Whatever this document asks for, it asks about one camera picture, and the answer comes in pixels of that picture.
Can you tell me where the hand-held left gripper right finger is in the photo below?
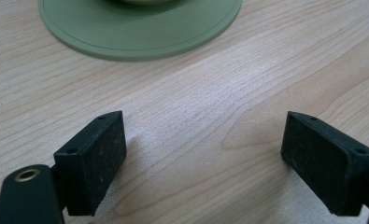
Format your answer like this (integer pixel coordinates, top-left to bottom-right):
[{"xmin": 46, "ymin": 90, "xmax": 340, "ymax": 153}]
[{"xmin": 280, "ymin": 110, "xmax": 369, "ymax": 217}]

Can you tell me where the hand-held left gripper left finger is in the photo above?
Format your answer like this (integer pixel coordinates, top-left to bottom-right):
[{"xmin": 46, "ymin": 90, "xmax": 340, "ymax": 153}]
[{"xmin": 53, "ymin": 110, "xmax": 128, "ymax": 217}]

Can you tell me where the green round coaster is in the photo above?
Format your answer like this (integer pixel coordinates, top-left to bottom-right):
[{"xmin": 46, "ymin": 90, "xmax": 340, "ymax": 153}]
[{"xmin": 37, "ymin": 0, "xmax": 244, "ymax": 62}]

